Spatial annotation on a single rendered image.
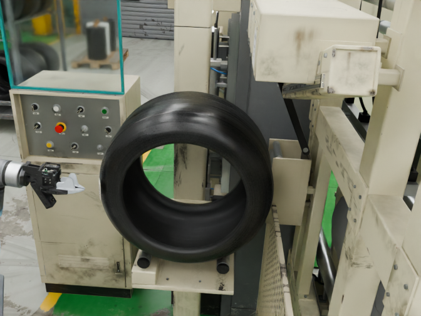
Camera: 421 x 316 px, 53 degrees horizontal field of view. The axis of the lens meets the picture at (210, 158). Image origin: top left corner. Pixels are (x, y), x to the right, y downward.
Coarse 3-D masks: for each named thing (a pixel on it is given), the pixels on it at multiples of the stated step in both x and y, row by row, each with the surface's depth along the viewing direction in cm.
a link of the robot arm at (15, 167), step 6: (12, 162) 146; (18, 162) 146; (12, 168) 144; (18, 168) 144; (6, 174) 143; (12, 174) 143; (18, 174) 144; (6, 180) 144; (12, 180) 144; (18, 180) 145; (12, 186) 146; (18, 186) 146
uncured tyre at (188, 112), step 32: (160, 96) 143; (192, 96) 138; (128, 128) 129; (160, 128) 125; (192, 128) 124; (224, 128) 126; (256, 128) 143; (128, 160) 129; (256, 160) 129; (128, 192) 162; (256, 192) 132; (128, 224) 139; (160, 224) 165; (192, 224) 168; (224, 224) 164; (256, 224) 137; (160, 256) 145; (192, 256) 144; (224, 256) 147
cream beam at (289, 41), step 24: (264, 0) 113; (288, 0) 116; (312, 0) 119; (264, 24) 88; (288, 24) 88; (312, 24) 87; (336, 24) 87; (360, 24) 87; (264, 48) 90; (288, 48) 90; (312, 48) 89; (264, 72) 92; (288, 72) 92; (312, 72) 91
